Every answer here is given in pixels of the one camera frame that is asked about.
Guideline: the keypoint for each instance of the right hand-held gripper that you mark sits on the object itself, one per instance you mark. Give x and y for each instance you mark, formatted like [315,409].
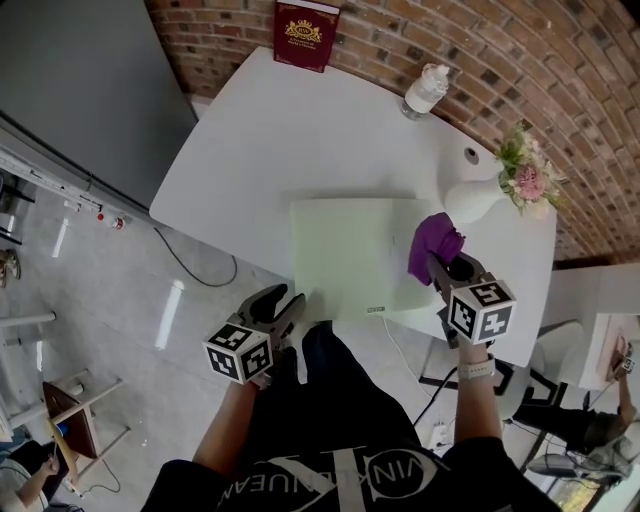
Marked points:
[480,312]

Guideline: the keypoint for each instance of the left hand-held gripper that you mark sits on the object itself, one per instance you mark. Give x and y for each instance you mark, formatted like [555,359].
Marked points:
[240,350]

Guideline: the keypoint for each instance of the purple cloth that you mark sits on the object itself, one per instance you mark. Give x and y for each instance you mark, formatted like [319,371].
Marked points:
[432,240]

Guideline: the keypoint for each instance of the pale green mat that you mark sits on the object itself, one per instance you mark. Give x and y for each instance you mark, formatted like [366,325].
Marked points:
[345,250]

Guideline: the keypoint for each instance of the person's right forearm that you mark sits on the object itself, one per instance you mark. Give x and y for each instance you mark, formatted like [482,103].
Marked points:
[475,410]

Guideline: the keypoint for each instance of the person's left forearm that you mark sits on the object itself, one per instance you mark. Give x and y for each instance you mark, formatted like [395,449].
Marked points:
[225,430]

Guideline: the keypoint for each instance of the white ceramic vase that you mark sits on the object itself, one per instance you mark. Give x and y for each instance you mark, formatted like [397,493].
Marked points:
[467,202]

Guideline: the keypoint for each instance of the person's dark trousers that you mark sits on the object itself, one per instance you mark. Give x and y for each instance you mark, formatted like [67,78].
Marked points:
[330,390]

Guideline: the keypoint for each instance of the white wristwatch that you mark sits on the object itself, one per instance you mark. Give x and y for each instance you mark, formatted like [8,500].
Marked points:
[475,371]

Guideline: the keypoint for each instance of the pink and white flower bouquet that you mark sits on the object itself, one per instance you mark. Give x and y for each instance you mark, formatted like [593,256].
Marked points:
[530,180]

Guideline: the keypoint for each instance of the white power strip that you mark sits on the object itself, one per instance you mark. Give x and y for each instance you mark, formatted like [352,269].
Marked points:
[440,435]

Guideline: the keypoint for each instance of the pale pink tray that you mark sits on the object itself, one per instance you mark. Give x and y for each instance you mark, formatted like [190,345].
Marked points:
[607,350]

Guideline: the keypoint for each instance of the clear plastic bottle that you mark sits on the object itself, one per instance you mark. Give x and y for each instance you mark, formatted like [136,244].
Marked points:
[422,95]

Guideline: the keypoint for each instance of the person's black printed t-shirt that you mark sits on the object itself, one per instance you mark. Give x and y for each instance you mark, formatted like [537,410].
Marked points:
[200,485]

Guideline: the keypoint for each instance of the brown top side table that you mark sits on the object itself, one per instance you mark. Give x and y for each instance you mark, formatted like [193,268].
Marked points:
[75,425]

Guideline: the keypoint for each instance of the small blue cup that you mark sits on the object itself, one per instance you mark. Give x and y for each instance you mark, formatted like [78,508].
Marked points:
[63,430]

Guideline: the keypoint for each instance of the light wooden stick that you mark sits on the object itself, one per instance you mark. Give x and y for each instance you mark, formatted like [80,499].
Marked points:
[62,452]

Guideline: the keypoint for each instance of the maroon gold-crested book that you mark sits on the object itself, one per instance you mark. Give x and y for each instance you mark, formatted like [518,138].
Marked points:
[305,35]

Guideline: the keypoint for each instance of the grey refrigerator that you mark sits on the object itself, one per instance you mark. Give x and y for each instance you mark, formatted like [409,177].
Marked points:
[75,75]

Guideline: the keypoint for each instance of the white tubular frame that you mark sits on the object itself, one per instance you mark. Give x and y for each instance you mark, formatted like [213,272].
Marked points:
[25,318]

